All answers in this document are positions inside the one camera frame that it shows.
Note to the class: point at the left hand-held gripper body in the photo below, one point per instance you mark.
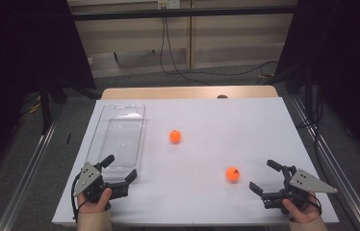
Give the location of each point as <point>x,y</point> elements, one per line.
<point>93,187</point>

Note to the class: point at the white board sheet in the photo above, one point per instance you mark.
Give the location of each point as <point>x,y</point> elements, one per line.
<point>200,160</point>

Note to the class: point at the black stand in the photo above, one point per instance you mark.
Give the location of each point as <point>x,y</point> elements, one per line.
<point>45,106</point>

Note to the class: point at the plain orange mandarin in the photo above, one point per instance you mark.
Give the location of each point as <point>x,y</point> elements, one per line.
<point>175,137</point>

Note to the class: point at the person's right hand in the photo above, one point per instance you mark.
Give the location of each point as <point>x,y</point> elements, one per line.
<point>303,212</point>

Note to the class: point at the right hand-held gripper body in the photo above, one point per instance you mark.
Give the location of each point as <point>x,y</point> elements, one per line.
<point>311,183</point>

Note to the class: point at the small black stick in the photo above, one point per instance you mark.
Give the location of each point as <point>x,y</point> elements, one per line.
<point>68,138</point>

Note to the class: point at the black curtain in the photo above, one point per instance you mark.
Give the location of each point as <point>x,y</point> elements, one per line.
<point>24,64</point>
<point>345,64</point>

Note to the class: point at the metal floor rail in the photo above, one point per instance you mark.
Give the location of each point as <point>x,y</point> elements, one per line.
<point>338,173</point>
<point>24,183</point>

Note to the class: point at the white wall outlet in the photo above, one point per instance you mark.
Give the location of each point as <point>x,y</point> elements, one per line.
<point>168,4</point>

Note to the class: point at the black horizontal bar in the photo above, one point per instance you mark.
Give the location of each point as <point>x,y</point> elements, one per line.
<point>184,12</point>

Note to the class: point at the wooden table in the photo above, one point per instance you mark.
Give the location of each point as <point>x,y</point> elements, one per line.
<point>184,92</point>

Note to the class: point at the clear plastic tray container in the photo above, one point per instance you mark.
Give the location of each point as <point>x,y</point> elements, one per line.
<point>120,134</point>

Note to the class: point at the person's left hand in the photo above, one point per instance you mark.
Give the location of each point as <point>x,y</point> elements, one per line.
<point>93,207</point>

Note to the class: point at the orange mandarin with dark spot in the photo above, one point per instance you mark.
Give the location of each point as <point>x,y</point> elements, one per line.
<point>232,174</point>

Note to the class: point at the black stand legs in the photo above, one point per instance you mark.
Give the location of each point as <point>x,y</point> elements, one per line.
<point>296,80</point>

